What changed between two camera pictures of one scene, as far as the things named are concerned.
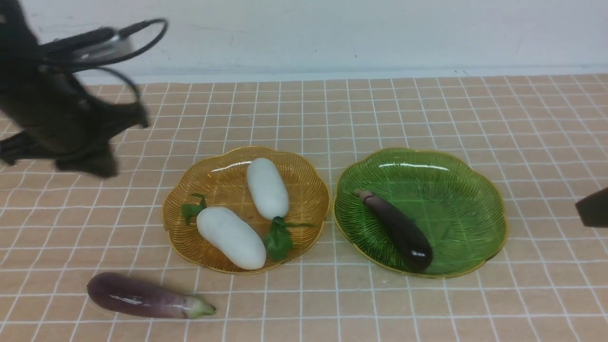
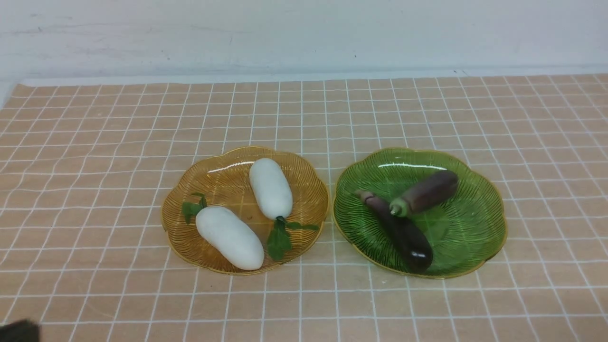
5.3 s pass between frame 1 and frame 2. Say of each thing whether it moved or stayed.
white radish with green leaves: stayed
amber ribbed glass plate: stayed
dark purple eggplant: stayed
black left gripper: moved
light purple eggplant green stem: moved
